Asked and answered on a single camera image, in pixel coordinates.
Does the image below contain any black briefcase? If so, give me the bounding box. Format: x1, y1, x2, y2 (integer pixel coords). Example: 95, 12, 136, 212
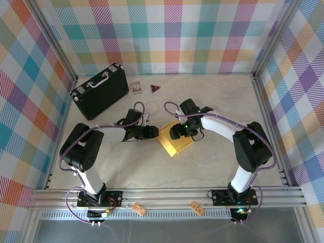
70, 62, 130, 122

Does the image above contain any aluminium frame post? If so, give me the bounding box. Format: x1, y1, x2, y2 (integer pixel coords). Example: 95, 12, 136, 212
29, 0, 78, 82
252, 0, 304, 80

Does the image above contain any small card box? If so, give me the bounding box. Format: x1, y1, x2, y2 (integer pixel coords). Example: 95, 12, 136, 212
130, 80, 143, 95

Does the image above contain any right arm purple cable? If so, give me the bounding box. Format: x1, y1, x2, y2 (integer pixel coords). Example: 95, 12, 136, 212
163, 101, 277, 225

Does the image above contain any yellow paper box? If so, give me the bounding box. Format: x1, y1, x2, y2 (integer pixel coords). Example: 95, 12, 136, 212
157, 120, 195, 157

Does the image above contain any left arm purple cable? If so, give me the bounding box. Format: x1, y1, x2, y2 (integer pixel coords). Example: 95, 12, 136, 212
58, 101, 146, 225

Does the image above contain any perforated metal cable tray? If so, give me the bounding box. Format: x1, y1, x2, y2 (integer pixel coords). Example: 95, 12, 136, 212
37, 211, 236, 221

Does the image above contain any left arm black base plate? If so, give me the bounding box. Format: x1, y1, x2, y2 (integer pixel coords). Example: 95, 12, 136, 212
76, 189, 124, 209

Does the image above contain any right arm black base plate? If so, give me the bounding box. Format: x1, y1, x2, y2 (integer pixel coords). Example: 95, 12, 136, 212
211, 188, 259, 206

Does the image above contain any connector board with wires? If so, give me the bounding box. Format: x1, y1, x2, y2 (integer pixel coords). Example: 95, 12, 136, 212
87, 210, 112, 227
230, 207, 254, 225

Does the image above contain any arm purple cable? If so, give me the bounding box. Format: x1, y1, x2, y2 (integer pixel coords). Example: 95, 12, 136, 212
163, 101, 277, 225
58, 101, 146, 225

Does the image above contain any aluminium side rail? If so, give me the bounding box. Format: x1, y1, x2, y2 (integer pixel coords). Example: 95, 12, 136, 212
252, 73, 292, 188
43, 78, 78, 190

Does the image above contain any orange paper tag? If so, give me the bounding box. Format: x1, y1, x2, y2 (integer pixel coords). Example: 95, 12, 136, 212
131, 202, 147, 216
189, 201, 205, 216

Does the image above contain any aluminium rail beam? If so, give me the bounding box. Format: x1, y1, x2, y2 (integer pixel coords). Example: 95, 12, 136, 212
27, 186, 308, 211

